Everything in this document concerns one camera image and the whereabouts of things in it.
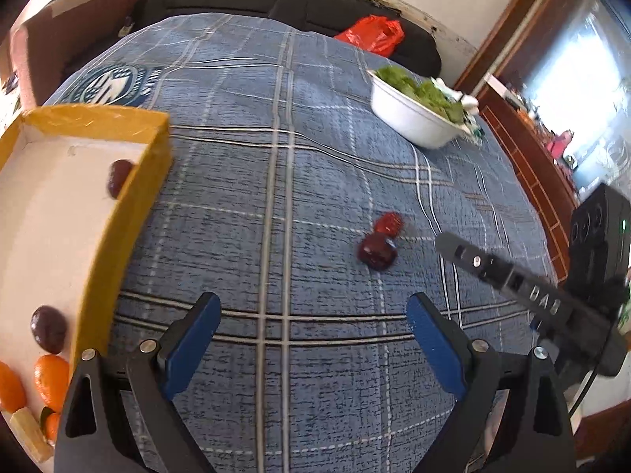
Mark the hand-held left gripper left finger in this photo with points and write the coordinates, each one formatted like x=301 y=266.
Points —
x=192 y=345

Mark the red plastic bag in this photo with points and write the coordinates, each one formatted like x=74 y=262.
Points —
x=369 y=34

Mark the wooden cabinet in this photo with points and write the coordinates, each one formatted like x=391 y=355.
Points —
x=532 y=167

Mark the green leafy vegetables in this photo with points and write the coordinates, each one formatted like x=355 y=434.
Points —
x=429 y=93

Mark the dark purple plum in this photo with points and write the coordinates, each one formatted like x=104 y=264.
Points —
x=120 y=175
x=48 y=329

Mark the large pale sugarcane piece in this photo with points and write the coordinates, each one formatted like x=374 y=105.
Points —
x=29 y=433

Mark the white bowl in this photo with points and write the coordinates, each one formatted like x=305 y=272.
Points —
x=409 y=118

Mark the dark red plum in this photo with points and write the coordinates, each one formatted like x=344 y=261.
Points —
x=377 y=251
x=389 y=223

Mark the brown fabric sofa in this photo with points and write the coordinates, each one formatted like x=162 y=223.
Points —
x=44 y=44

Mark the white plastic bag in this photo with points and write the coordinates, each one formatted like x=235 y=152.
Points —
x=468 y=103

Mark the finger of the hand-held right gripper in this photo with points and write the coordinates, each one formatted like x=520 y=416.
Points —
x=493 y=266

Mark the yellow-edged white cardboard tray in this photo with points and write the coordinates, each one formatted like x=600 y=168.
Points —
x=49 y=207

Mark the small tangerine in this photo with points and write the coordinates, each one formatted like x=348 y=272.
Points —
x=52 y=382
x=11 y=387
x=52 y=426

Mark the blue plaid tablecloth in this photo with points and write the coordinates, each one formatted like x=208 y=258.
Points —
x=296 y=182

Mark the black leather sofa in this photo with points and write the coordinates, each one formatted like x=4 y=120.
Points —
x=271 y=0

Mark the wooden door frame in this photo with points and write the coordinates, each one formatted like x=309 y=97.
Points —
x=507 y=24

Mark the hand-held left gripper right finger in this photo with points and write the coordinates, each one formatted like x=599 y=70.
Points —
x=436 y=345

